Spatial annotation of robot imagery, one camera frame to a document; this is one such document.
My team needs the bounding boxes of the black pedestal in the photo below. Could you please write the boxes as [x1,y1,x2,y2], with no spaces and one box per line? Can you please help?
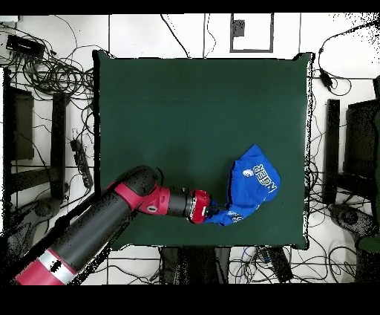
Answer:
[160,246,232,285]

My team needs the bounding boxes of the grey square floor frame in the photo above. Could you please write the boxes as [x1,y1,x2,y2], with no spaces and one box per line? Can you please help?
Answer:
[229,13,275,53]

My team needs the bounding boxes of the dark green round object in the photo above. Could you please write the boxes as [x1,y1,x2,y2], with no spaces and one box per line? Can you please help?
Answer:
[357,236,380,253]

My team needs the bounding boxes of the black stand with dark panel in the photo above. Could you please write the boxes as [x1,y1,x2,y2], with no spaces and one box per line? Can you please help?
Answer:
[2,67,71,206]
[322,98,380,206]

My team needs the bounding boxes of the black power adapter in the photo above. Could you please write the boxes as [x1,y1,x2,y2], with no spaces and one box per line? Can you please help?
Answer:
[318,68,333,90]

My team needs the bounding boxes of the tangled black cables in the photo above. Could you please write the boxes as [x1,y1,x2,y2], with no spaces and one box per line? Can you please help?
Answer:
[17,44,96,100]

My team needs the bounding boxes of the dark green table cloth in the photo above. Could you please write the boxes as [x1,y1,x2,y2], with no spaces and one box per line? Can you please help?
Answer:
[91,49,315,250]

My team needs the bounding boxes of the black box device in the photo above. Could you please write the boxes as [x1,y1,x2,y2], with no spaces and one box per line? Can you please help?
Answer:
[5,33,46,59]

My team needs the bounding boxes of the dark grey stand foot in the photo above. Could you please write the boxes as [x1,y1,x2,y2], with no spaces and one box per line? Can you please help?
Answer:
[11,197,63,227]
[327,203,379,238]

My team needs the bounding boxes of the wide black power strip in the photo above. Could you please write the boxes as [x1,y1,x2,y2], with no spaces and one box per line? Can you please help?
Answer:
[265,246,295,283]

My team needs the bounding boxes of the blue shirt with white print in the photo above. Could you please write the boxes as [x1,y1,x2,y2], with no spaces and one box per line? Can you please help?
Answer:
[204,143,282,227]

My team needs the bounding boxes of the long black power strip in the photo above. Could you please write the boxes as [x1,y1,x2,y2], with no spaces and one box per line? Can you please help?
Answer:
[70,138,94,189]

